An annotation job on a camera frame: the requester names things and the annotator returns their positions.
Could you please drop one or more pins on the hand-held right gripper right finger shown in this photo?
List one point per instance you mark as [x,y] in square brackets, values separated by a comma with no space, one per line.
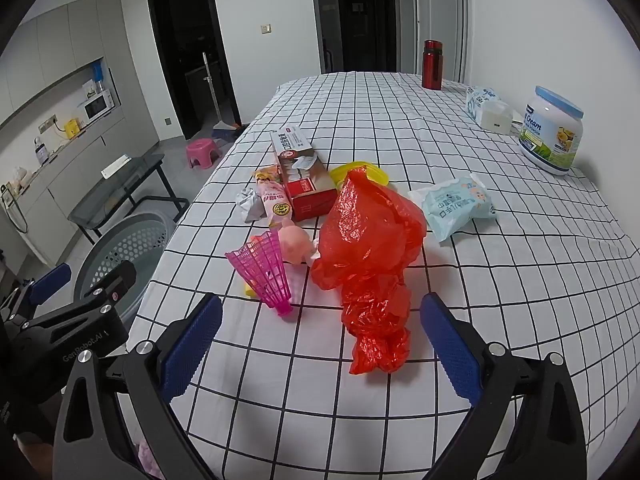
[450,352]

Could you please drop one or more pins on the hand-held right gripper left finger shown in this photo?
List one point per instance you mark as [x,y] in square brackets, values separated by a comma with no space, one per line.
[192,347]

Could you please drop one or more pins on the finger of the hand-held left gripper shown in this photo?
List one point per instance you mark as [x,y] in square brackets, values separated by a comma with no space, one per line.
[117,280]
[47,282]

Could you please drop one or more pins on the grey perforated laundry basket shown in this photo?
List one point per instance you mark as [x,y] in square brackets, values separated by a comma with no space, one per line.
[150,240]

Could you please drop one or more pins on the blue wet wipes pack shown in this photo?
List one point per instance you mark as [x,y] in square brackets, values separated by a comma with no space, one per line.
[455,205]

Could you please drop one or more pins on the pink pig toy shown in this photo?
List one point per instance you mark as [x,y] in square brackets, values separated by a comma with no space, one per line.
[295,240]

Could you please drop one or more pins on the dark glass low table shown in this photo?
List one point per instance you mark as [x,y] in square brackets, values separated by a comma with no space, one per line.
[120,180]

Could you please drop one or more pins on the pink plastic shuttlecock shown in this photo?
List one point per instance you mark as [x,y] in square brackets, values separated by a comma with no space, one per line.
[265,270]

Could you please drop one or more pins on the beige bag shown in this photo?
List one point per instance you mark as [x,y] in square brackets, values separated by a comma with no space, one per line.
[20,177]

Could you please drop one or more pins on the white paper sheet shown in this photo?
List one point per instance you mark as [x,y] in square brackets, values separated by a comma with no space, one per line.
[116,167]

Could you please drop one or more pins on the white bottle dark label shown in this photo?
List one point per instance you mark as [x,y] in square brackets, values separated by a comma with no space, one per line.
[42,152]

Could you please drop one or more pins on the grey cabinet unit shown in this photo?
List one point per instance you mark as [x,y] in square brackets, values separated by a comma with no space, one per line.
[100,150]

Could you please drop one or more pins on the red plastic bag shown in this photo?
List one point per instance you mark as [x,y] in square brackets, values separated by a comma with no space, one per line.
[370,240]

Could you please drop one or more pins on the crumpled silver wrapper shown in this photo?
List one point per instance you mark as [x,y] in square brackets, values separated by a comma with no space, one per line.
[250,202]

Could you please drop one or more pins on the pink plastic stool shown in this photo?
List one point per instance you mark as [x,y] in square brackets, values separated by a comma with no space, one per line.
[202,150]

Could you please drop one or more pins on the yellow box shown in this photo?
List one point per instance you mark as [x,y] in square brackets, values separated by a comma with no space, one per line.
[73,127]

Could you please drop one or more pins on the pink snack packet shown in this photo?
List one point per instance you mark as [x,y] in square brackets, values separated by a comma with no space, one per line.
[275,200]

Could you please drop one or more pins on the white microwave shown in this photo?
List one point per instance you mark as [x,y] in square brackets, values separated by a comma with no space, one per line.
[97,105]

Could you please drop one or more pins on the broom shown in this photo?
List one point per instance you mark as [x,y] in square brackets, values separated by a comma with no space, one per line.
[227,131]

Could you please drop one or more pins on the red cardboard box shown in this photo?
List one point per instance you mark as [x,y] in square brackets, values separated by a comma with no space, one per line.
[310,195]

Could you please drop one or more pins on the white green carton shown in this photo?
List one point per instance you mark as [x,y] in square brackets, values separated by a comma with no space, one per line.
[88,89]

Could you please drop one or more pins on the yellow plastic lid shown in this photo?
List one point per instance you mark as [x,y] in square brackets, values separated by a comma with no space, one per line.
[372,172]

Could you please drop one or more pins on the clear bottle blue cap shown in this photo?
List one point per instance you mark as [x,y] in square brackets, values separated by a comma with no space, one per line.
[100,77]

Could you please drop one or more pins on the white tissue box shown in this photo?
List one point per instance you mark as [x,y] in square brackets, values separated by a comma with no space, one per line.
[495,117]

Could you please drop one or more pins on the milk powder can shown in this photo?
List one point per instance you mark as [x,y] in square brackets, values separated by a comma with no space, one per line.
[550,135]

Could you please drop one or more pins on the blue white tissue pack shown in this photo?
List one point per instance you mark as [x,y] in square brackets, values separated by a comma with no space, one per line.
[477,100]

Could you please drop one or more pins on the red water bottle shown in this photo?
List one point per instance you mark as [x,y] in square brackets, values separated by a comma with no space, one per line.
[432,67]

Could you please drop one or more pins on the wall power outlet strip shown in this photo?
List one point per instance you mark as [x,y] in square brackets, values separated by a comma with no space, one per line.
[48,124]

